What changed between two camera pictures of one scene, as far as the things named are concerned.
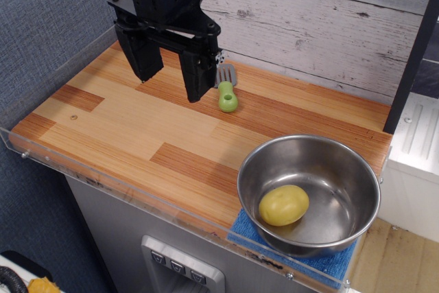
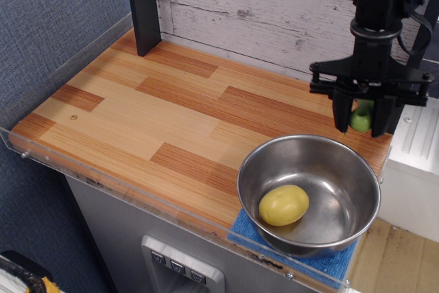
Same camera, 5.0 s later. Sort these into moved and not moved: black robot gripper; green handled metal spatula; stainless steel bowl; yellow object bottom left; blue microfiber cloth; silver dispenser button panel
Moved: black robot gripper; green handled metal spatula
Not moved: yellow object bottom left; stainless steel bowl; blue microfiber cloth; silver dispenser button panel
